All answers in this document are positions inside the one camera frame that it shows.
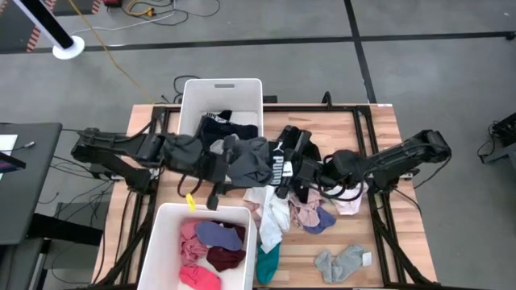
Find black device with cables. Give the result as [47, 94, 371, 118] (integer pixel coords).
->
[474, 111, 516, 165]

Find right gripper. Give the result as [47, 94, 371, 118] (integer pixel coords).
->
[276, 130, 327, 198]

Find black desk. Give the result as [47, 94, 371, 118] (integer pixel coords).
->
[0, 122, 64, 247]

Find black mat with hazard stripes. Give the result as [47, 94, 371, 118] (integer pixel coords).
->
[0, 0, 57, 54]

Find white tower fan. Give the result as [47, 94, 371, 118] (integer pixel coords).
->
[11, 0, 86, 61]

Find black desk base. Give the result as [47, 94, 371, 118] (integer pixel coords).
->
[0, 212, 105, 290]

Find dark grey Puma briefs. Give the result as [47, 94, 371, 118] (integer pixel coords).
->
[209, 135, 293, 189]

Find white floor cable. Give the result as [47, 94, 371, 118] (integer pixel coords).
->
[70, 10, 177, 36]

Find yellow floor cable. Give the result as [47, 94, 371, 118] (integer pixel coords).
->
[67, 0, 156, 105]

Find dusty pink garment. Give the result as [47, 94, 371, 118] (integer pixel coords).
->
[179, 219, 209, 267]

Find grey socks with white tag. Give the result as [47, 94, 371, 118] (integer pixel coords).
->
[314, 243, 374, 284]

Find black looped cable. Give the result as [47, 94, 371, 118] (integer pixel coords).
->
[172, 74, 202, 105]

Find blue sock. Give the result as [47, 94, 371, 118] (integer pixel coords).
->
[302, 205, 338, 235]
[194, 220, 244, 252]

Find white plastic storage bin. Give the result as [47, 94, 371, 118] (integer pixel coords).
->
[136, 202, 259, 290]
[176, 77, 265, 140]

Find yellow plug cable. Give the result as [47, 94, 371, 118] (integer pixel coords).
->
[124, 0, 156, 19]

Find small maroon garment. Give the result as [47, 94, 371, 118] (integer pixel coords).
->
[206, 221, 248, 273]

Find dark tablet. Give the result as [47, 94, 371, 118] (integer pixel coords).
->
[0, 151, 27, 173]

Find teal sock with white tag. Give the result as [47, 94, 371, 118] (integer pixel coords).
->
[256, 241, 282, 285]

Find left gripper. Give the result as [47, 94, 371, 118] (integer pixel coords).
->
[199, 136, 246, 210]

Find black floor cables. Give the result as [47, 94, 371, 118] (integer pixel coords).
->
[120, 0, 222, 27]

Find grey cable connector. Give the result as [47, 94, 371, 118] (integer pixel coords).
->
[0, 140, 36, 154]

